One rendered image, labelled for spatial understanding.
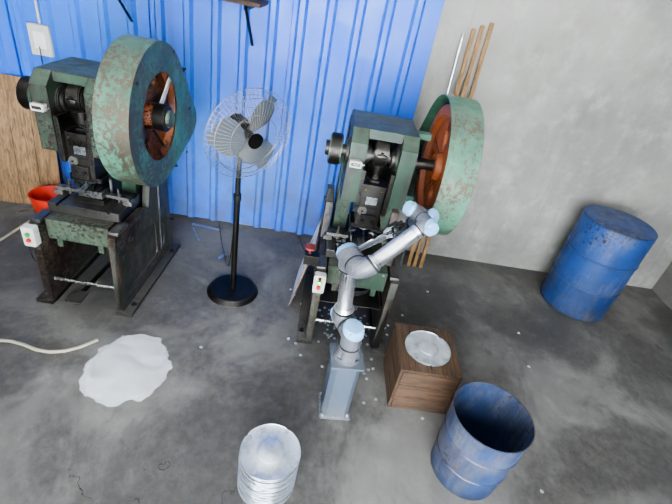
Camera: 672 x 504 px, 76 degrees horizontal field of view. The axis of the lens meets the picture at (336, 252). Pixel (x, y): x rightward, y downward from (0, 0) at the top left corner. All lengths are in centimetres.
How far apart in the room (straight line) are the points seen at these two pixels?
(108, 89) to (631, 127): 391
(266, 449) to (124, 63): 202
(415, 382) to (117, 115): 218
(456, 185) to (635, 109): 237
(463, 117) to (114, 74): 178
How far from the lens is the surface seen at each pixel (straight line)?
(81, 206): 319
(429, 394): 284
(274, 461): 227
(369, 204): 272
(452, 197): 240
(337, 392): 258
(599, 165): 452
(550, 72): 405
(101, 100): 252
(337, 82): 370
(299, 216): 412
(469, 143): 240
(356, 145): 252
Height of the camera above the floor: 222
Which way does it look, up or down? 33 degrees down
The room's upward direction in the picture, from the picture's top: 12 degrees clockwise
